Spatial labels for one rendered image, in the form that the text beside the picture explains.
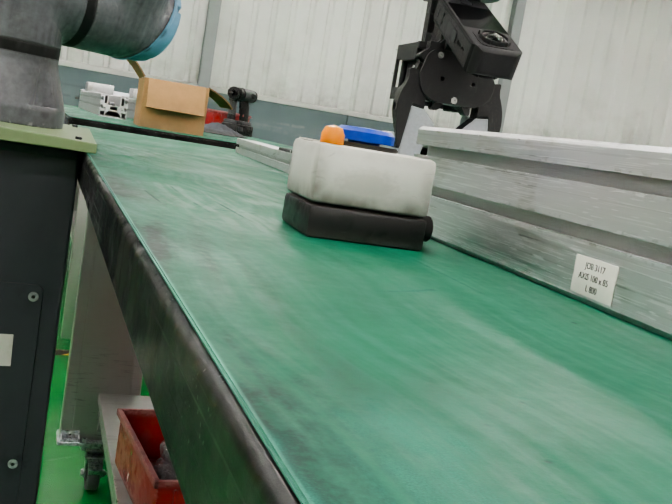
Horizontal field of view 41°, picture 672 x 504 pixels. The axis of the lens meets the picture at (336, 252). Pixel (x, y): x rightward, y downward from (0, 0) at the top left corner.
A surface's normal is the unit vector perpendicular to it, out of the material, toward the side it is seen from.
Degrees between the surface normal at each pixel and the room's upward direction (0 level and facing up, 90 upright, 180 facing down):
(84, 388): 90
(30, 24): 93
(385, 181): 90
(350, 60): 90
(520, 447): 0
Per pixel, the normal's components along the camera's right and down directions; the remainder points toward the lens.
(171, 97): 0.31, -0.21
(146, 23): 0.63, 0.56
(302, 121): 0.30, 0.17
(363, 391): 0.16, -0.98
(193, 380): -0.94, -0.11
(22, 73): 0.58, -0.06
